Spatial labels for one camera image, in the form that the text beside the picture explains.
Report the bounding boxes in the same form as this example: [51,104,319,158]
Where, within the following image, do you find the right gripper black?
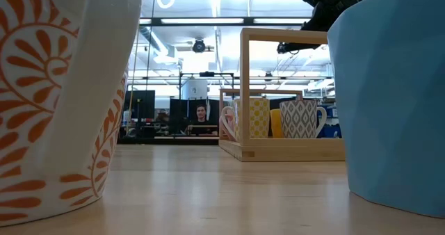
[290,0,359,52]

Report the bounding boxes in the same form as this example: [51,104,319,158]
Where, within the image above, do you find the grey diamond-pattern mug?
[279,99,328,139]

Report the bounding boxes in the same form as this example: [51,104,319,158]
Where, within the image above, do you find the yellow ceramic mug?
[269,108,283,139]

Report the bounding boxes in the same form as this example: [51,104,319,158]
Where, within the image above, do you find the yellow dotted mug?
[220,97,270,141]

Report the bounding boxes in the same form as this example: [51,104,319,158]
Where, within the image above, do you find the blue faceted mug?
[327,0,445,219]

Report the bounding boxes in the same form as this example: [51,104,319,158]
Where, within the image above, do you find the pink ceramic mug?
[222,111,237,140]

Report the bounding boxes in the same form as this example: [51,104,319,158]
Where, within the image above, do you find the white mug orange floral pattern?
[0,0,143,228]

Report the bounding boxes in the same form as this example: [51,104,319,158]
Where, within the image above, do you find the blue storage bins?
[318,104,343,139]

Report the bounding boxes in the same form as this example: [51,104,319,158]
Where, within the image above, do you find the wooden slatted mug tray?
[218,27,346,163]

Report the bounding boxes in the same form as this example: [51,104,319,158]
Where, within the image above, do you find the person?
[187,104,218,136]

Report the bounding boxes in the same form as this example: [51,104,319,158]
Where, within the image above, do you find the black partition panel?
[169,97,223,131]

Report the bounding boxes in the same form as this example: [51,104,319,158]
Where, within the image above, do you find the black metal rig frame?
[179,71,236,138]

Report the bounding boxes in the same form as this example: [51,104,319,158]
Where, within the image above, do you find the round black ceiling camera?
[192,38,207,54]

